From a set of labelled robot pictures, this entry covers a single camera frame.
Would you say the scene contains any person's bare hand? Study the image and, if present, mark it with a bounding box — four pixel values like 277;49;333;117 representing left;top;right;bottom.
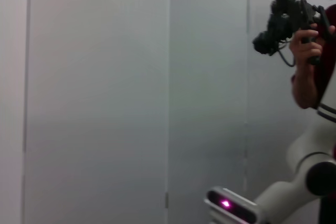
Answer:
288;23;324;74

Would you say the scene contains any black handheld teleoperation controller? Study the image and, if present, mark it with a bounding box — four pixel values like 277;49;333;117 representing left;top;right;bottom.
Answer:
252;0;336;67

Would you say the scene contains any person's bare forearm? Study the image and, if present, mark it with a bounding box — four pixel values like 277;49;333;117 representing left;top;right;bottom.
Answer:
290;61;324;110

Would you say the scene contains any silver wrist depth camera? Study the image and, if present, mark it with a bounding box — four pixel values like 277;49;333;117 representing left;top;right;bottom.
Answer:
204;186;259;224

